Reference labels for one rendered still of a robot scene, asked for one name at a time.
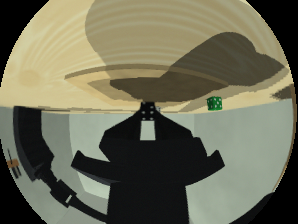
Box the green die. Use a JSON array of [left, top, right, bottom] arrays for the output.
[[207, 96, 222, 111]]

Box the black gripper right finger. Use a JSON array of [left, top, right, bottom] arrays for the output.
[[154, 110, 194, 140]]

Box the tan square mat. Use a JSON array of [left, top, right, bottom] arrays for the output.
[[64, 64, 229, 107]]

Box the brown cardboard box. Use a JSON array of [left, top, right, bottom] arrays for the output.
[[272, 83, 297, 191]]

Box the black die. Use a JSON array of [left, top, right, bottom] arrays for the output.
[[140, 102, 156, 121]]

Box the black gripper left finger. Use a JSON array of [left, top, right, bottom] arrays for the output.
[[102, 110, 141, 140]]

